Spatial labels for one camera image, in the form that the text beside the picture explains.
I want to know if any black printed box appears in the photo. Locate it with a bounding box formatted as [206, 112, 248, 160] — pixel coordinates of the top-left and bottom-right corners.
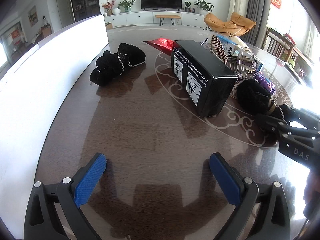
[171, 40, 238, 118]

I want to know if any red foil packet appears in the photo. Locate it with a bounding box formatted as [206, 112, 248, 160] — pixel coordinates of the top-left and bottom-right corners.
[144, 38, 174, 56]

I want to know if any purple toy wand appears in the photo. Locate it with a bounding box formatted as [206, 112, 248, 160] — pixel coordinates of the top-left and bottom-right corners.
[254, 72, 276, 95]

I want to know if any wooden dining chair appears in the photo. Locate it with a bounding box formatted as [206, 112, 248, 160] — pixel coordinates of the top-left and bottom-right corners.
[262, 28, 312, 67]

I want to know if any clear plastic hair claw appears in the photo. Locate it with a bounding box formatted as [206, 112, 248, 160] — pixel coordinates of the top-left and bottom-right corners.
[237, 48, 257, 73]

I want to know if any blue white toothpaste box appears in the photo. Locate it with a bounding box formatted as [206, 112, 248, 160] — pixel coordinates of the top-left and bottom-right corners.
[217, 35, 243, 55]

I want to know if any gold rhinestone hair comb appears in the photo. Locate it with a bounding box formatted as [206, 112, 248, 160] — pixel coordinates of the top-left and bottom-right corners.
[210, 35, 227, 63]

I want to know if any orange lounge chair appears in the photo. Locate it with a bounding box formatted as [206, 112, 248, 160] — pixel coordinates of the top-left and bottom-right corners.
[204, 12, 256, 36]

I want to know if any white storage bin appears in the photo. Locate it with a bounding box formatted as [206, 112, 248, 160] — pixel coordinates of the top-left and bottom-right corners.
[1, 15, 108, 239]

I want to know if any green potted plant right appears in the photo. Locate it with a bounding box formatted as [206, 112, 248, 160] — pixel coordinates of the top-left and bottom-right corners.
[194, 0, 214, 15]

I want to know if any green potted plant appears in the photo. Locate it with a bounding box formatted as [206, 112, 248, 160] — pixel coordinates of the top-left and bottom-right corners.
[119, 0, 136, 12]
[194, 0, 214, 15]

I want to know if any wooden bench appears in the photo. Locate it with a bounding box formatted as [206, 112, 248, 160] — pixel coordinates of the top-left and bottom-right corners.
[155, 15, 181, 27]

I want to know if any white tv cabinet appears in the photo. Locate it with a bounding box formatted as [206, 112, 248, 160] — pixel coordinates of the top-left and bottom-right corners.
[104, 10, 207, 29]

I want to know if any green potted plant left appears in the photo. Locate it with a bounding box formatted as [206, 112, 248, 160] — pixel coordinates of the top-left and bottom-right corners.
[119, 0, 136, 12]

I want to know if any red flower vase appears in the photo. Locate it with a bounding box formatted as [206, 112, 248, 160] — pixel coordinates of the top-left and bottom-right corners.
[102, 0, 116, 16]

